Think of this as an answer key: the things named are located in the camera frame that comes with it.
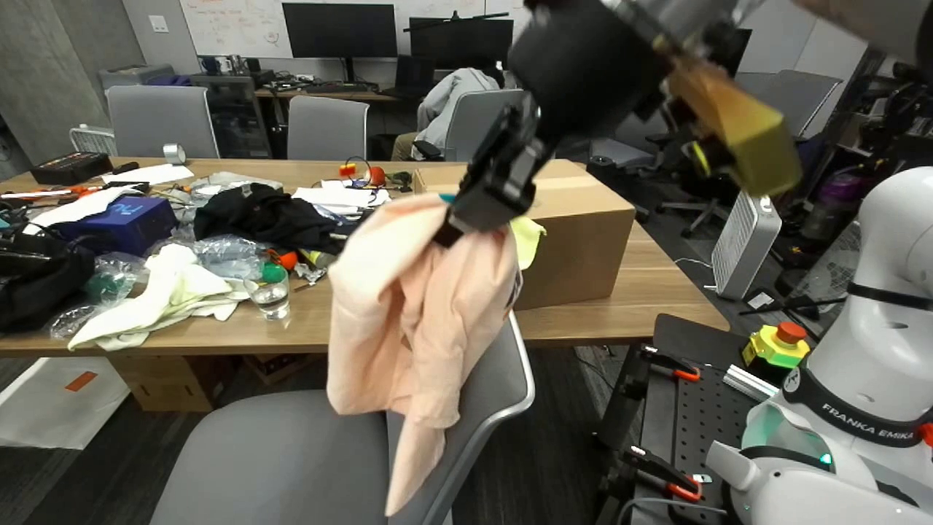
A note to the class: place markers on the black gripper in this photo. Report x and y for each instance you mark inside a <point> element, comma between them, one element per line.
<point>500,170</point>

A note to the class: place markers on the peach shirt with colourful print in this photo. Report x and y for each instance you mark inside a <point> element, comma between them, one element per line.
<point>417,310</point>

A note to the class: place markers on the grey office chair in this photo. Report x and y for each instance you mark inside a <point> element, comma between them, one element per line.
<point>160,121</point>
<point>328,126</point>
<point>481,121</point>

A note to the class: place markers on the large cardboard box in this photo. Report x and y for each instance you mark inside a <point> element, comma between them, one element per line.
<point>585,244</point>

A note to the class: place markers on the black office chair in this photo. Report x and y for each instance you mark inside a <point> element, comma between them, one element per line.
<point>233,111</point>

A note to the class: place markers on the dark blue box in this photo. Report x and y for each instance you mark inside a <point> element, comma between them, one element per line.
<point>125,224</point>

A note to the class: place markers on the small cardboard box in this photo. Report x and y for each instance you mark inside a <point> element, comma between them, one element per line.
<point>160,382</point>

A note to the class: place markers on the white flat box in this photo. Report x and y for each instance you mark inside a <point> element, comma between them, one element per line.
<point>60,403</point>

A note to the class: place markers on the white papers stack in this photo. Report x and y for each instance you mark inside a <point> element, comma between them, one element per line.
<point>340,199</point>

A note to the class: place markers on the person in grey hoodie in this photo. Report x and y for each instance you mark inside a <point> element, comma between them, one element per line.
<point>453,98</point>

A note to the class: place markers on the black garment pile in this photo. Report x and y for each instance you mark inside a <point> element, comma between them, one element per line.
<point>264,216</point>

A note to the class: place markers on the black computer monitor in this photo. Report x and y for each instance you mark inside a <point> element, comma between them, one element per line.
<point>456,38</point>
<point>340,31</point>

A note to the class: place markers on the clear plastic bag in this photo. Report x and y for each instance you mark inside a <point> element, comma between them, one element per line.
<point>229,257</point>

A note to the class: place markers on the white cloth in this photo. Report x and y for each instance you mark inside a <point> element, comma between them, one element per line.
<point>163,292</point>

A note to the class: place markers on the white space heater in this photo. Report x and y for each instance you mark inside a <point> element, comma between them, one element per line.
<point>744,244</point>

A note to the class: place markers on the white booklet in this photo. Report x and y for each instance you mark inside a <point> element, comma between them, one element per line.
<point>146,175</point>

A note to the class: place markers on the yellow red emergency stop button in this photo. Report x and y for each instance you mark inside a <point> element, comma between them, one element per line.
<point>777,346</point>

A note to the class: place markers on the white paper sheet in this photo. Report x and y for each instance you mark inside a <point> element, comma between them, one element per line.
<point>82,207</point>

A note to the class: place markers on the black case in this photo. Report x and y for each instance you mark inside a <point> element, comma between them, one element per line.
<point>72,167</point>

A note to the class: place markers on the black bag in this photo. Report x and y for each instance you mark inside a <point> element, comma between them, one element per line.
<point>38,280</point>

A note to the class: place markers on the grey chair with silver frame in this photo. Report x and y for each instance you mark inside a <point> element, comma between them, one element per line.
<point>273,455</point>

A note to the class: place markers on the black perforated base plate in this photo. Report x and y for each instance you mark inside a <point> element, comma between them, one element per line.
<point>679,410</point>

